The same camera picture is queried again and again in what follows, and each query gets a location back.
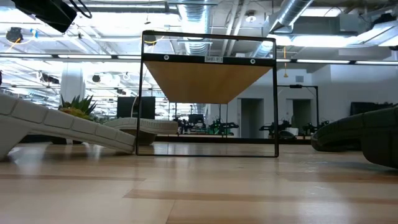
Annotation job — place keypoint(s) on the long wooden background table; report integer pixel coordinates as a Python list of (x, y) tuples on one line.
[(192, 136)]

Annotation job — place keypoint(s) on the black green background robot arm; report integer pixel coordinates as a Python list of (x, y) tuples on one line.
[(222, 127)]

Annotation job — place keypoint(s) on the black background cabinet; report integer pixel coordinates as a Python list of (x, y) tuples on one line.
[(363, 108)]

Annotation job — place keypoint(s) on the black background robot arm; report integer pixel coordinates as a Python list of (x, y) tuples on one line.
[(311, 127), (276, 127), (183, 126)]

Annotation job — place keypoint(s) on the potted succulent in black pot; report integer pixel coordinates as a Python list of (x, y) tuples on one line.
[(79, 105)]

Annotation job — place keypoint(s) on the dark green slide sandal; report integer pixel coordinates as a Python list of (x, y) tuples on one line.
[(382, 137), (339, 133)]

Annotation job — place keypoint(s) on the trailing green vine plant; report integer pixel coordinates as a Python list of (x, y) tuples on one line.
[(104, 119)]

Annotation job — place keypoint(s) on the white round pillar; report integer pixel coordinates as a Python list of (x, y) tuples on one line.
[(72, 82)]

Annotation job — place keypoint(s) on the black frame wooden shelf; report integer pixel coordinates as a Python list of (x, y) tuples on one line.
[(205, 81)]

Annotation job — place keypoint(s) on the black computer monitor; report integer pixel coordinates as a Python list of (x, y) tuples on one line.
[(127, 107)]

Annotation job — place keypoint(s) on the black metal background frame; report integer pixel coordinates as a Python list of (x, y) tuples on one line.
[(295, 86)]

